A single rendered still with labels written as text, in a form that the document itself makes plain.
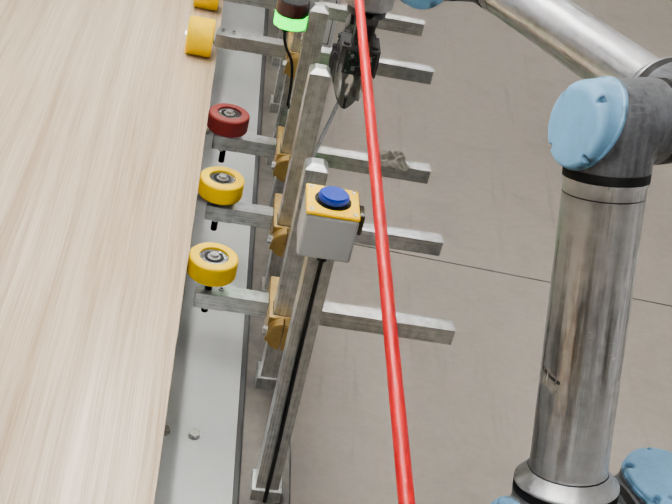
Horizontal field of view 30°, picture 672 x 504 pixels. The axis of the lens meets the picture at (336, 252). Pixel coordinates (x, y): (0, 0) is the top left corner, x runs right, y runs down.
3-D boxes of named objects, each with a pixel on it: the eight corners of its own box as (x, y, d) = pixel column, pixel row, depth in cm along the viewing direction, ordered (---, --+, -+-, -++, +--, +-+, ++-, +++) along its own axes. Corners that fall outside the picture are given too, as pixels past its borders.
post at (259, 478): (279, 482, 191) (339, 238, 167) (279, 505, 187) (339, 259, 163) (250, 478, 190) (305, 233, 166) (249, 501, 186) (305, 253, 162)
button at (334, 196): (347, 198, 163) (349, 187, 162) (347, 215, 160) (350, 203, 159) (316, 193, 163) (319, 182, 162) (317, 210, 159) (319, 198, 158)
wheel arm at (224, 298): (447, 337, 213) (454, 317, 211) (449, 350, 211) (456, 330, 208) (193, 299, 208) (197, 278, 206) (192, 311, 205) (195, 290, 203)
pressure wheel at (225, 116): (241, 154, 253) (251, 104, 246) (240, 174, 246) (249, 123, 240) (202, 148, 252) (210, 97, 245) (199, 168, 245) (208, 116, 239)
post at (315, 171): (274, 398, 215) (329, 157, 189) (273, 411, 212) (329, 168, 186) (253, 395, 214) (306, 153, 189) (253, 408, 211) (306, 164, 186)
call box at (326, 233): (346, 239, 168) (359, 190, 164) (348, 268, 162) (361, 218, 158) (295, 231, 167) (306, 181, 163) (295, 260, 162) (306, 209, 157)
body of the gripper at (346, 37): (333, 75, 223) (347, 12, 217) (332, 54, 230) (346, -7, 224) (375, 82, 224) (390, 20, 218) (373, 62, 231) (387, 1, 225)
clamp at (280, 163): (298, 151, 253) (302, 129, 251) (297, 185, 242) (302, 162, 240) (270, 146, 253) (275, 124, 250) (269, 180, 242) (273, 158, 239)
